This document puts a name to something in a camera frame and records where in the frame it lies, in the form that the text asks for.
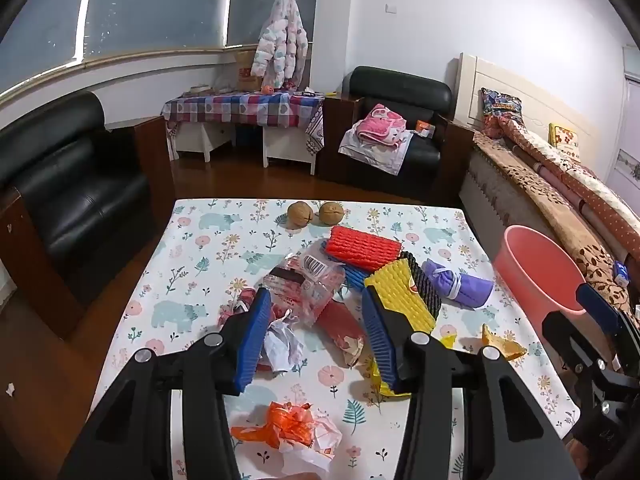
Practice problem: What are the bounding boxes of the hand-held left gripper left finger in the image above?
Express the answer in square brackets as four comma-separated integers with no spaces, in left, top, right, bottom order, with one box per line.
[57,287,273,480]

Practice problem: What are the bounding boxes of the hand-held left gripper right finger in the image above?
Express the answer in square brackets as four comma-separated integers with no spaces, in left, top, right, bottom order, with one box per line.
[361,286,583,480]

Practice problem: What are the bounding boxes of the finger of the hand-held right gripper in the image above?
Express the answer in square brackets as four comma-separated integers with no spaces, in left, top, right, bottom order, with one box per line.
[576,284,640,356]
[541,310,623,381]

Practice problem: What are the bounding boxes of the white paper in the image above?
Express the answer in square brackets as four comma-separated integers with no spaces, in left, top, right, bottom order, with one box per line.
[257,310,308,373]

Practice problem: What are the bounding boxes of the red patterned wrapper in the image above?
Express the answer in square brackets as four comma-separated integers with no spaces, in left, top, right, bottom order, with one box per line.
[216,287,261,326]

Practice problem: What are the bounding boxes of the yellow foil wrapper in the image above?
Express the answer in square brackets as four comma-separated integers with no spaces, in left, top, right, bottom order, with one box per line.
[367,355,416,401]

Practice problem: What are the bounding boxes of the red snack wrapper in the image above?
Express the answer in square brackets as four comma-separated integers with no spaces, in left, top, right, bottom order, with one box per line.
[315,300,373,368]

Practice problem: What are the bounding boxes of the yellow foam net sleeve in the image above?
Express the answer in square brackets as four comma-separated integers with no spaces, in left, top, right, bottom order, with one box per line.
[364,260,438,333]

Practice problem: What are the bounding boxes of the pink plastic bucket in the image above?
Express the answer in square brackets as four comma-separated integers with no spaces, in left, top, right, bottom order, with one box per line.
[492,225,588,333]

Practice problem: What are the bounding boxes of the blue foam net sleeve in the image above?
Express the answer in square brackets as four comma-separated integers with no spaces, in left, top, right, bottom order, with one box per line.
[320,240,373,291]

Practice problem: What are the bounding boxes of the black foam net sleeve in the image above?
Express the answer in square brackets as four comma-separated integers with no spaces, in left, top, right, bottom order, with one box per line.
[397,251,443,318]

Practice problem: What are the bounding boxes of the clear red-printed plastic wrapper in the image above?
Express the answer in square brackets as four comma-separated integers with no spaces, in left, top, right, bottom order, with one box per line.
[262,250,346,328]

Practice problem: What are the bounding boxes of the orange plastic bag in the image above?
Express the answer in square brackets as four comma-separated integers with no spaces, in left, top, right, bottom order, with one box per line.
[230,400,321,448]

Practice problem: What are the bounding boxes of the red foam net sleeve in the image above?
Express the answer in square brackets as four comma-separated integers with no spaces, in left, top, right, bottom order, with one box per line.
[327,226,403,272]

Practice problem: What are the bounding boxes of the purple cloth bundle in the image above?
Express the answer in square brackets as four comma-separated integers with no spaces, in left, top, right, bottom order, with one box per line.
[421,259,496,308]

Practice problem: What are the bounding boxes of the white tissue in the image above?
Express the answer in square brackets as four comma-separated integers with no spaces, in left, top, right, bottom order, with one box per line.
[277,407,343,473]

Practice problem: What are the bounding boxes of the floral bear print tablecloth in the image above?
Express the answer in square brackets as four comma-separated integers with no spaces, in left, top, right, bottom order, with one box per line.
[92,199,583,480]

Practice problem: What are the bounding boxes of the red dotted quilt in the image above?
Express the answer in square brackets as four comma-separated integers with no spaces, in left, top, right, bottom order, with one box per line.
[482,115,640,261]

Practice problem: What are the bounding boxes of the brown walnut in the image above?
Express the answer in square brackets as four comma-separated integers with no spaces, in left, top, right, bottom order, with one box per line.
[318,202,346,224]
[286,201,315,223]

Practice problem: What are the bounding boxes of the bed with floral quilts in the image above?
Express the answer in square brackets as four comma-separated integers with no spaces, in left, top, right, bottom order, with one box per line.
[472,130,640,311]

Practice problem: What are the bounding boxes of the white bed mattress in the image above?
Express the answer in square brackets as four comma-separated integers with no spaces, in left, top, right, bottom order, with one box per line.
[457,152,511,241]

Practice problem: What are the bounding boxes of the yellow floral pillow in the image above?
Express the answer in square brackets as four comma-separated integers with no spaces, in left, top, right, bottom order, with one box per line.
[547,122,582,161]

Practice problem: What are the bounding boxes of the lilac wardrobe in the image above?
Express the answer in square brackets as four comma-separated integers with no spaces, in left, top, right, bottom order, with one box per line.
[605,45,640,201]

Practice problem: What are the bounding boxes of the pink clothes on armchair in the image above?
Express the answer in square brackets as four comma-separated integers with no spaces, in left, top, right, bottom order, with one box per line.
[338,127,416,177]

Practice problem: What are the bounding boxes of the white low table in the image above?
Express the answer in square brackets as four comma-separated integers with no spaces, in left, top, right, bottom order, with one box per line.
[170,122,317,176]

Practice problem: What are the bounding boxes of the colourful cartoon pillow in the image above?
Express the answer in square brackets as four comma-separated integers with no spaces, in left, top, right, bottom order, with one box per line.
[480,87,523,138]

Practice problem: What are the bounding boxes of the pink folded blanket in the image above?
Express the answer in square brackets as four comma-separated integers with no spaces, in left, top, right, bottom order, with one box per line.
[354,103,408,148]

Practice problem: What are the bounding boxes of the plaid-covered side table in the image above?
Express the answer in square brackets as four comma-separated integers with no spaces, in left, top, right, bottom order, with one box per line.
[161,91,326,156]

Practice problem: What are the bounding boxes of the black leather sofa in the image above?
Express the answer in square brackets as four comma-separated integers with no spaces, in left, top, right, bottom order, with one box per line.
[0,91,176,346]

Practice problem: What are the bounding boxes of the cream bed headboard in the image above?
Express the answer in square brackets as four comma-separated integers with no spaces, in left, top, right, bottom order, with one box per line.
[456,52,601,161]

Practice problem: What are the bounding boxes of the black leather armchair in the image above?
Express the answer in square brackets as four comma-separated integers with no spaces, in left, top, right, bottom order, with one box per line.
[317,66,476,201]

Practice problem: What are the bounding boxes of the cardboard box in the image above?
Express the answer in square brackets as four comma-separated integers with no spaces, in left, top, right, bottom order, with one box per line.
[235,50,263,92]

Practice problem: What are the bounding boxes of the pastel puffer jacket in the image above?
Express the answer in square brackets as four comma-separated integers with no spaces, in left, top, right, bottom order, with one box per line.
[251,0,310,91]

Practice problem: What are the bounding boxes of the dark window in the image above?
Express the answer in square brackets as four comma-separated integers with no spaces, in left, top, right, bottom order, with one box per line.
[0,0,321,96]

